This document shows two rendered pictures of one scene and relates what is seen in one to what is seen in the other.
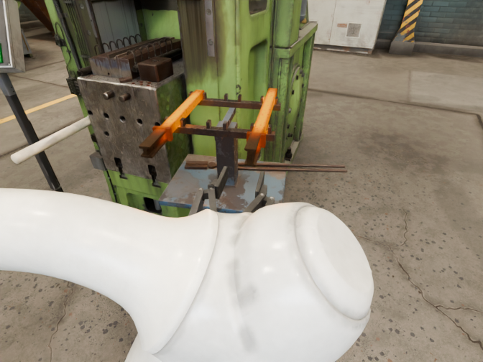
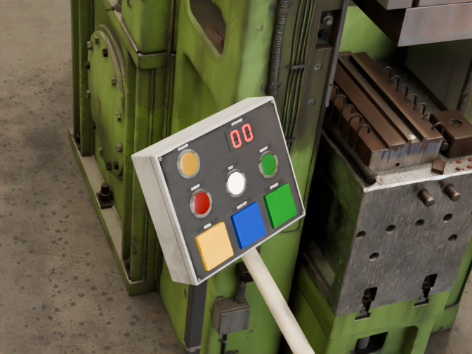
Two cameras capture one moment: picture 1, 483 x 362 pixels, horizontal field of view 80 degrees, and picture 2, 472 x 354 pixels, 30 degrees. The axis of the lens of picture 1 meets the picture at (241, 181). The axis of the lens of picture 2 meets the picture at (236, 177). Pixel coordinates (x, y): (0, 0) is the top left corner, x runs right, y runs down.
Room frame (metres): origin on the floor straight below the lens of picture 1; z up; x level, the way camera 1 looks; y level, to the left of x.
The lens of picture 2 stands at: (0.25, 2.09, 2.21)
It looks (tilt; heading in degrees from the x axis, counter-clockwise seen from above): 38 degrees down; 314
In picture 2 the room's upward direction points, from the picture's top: 7 degrees clockwise
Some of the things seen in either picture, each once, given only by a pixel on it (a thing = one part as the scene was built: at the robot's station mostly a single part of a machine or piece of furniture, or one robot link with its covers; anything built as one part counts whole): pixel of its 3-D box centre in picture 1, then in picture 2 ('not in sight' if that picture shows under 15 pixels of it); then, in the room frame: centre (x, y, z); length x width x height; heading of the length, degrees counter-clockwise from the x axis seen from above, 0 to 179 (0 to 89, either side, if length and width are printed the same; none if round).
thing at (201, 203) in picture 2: not in sight; (201, 203); (1.23, 1.18, 1.09); 0.05 x 0.03 x 0.04; 70
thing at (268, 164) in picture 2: not in sight; (268, 164); (1.25, 0.98, 1.09); 0.05 x 0.03 x 0.04; 70
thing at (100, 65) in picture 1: (141, 54); (366, 107); (1.40, 0.45, 0.96); 0.42 x 0.20 x 0.09; 160
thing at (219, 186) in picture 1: (221, 182); not in sight; (0.46, 0.04, 0.93); 0.07 x 0.01 x 0.03; 168
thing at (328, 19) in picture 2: not in sight; (326, 27); (1.42, 0.66, 1.24); 0.03 x 0.03 x 0.07; 70
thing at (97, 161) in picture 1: (100, 160); (230, 314); (1.44, 0.82, 0.36); 0.09 x 0.07 x 0.12; 70
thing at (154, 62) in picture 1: (156, 69); (452, 133); (1.19, 0.34, 0.95); 0.12 x 0.08 x 0.06; 160
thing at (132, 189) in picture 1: (175, 183); (337, 291); (1.39, 0.40, 0.23); 0.55 x 0.37 x 0.47; 160
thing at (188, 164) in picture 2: not in sight; (188, 164); (1.27, 1.18, 1.16); 0.05 x 0.03 x 0.04; 70
